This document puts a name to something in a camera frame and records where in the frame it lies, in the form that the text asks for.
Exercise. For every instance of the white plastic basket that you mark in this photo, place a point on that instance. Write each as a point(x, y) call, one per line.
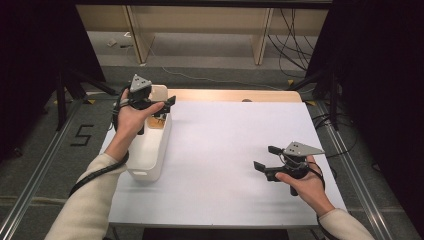
point(150, 156)

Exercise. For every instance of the person's right hand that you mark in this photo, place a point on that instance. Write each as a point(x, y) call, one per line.
point(311, 191)

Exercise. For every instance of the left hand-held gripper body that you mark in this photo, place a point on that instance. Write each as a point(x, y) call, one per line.
point(139, 85)

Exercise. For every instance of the person's left hand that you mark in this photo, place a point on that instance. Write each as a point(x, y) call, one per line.
point(130, 121)

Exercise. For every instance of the white table sheet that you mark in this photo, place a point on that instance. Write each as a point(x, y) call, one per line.
point(226, 173)

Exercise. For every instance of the aluminium floor rail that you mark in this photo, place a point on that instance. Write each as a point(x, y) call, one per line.
point(353, 170)
point(36, 181)

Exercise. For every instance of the black metal stand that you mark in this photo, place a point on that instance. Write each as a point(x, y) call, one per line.
point(60, 100)
point(334, 100)

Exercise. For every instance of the black curtain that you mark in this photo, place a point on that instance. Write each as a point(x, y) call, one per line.
point(33, 50)
point(383, 66)

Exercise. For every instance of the beige wooden shelf unit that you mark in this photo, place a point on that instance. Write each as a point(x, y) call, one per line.
point(200, 20)

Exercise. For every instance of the small white floor object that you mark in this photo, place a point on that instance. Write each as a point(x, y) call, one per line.
point(111, 42)

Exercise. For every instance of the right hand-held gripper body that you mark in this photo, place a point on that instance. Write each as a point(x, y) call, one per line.
point(300, 150)

